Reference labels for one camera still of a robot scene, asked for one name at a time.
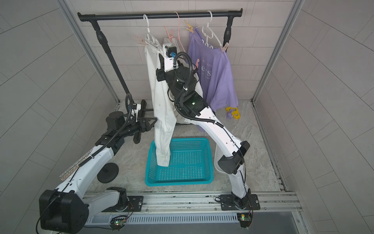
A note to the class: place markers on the teal plastic laundry basket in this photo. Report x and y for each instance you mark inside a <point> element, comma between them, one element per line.
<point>190,163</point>

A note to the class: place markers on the left circuit board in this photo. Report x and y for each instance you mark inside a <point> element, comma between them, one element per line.
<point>118,222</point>

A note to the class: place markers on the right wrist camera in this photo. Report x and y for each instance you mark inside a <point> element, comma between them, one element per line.
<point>169,52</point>

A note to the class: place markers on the black round base stand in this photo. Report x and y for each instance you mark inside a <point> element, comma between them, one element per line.
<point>108,173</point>

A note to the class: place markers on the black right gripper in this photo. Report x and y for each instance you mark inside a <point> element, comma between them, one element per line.
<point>167,75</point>

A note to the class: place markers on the purple t-shirt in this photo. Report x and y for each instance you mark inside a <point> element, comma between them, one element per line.
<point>214,72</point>

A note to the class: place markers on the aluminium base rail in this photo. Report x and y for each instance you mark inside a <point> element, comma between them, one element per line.
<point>194,207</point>

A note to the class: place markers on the white garment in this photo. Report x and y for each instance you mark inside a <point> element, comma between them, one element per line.
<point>198,87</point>
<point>162,108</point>

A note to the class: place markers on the white plastic hanger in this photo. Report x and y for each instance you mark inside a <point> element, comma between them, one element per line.
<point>150,39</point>
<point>208,33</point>

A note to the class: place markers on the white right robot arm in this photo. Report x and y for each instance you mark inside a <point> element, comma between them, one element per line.
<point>240,194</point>

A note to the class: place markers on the yellow plastic triangle toy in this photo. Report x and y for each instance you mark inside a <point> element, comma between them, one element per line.
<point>234,112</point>

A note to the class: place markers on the beige clothespin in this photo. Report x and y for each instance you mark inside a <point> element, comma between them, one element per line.
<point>189,27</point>

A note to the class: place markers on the pink wire hanger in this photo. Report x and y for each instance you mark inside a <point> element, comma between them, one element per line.
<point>179,24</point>

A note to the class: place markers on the black metal clothes rack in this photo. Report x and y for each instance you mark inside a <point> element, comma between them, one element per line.
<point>93,19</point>

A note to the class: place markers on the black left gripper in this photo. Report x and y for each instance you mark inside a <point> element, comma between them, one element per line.
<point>146,128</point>

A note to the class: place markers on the circuit board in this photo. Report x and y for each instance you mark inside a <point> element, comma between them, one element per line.
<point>245,219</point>
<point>118,222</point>

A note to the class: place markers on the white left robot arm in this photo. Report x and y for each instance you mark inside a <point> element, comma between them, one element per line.
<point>65,209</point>

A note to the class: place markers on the right circuit board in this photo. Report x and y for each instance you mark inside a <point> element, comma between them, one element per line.
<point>245,219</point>

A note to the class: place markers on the pink clothespin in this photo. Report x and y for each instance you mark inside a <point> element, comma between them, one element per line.
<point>225,47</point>
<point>140,40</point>
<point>197,64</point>
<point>169,34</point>

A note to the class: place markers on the white plastic clothespin tray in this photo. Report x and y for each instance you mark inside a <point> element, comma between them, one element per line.
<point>222,159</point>

